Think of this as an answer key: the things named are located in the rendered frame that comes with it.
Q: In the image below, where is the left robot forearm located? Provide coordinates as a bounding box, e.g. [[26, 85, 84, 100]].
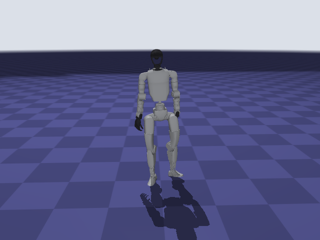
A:
[[173, 96, 180, 115]]

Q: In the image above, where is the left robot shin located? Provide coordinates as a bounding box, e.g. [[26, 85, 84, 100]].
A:
[[167, 146, 178, 172]]

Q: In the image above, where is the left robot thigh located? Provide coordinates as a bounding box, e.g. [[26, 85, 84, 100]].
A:
[[166, 112, 180, 151]]

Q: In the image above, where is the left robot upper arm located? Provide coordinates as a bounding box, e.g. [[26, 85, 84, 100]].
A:
[[168, 70, 180, 98]]

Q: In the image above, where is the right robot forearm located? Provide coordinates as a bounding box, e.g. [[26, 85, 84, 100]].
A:
[[136, 94, 144, 118]]

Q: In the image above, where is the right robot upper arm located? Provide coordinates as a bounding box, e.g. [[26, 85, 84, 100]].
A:
[[138, 72, 148, 100]]

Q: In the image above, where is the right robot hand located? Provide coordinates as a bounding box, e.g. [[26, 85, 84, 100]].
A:
[[134, 114, 143, 131]]

